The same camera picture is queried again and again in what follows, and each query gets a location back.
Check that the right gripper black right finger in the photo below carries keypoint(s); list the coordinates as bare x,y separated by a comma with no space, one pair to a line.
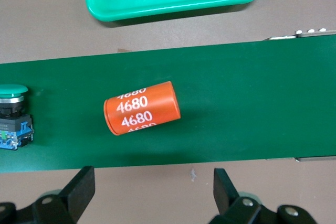
225,195

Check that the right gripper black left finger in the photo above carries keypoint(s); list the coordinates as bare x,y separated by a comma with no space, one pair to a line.
78,192

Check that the green mushroom push button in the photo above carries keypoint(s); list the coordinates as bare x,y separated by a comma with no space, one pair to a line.
13,129

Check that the orange cylinder printed 4680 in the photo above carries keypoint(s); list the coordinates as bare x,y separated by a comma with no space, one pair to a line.
164,108

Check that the green belt conveyor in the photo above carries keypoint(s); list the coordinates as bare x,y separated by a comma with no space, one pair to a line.
236,103

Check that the brown tape piece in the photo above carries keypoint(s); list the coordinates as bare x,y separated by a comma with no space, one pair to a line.
123,50

